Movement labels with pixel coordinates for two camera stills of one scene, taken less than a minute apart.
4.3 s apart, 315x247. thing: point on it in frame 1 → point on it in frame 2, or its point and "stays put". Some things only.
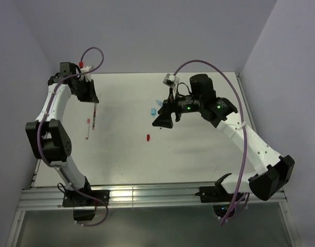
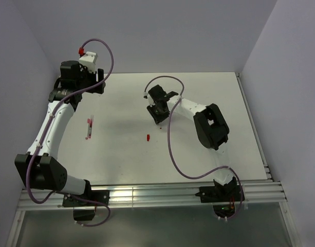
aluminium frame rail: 133,194 stays put
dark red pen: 94,117 → 91,124
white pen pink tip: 88,126 stays put
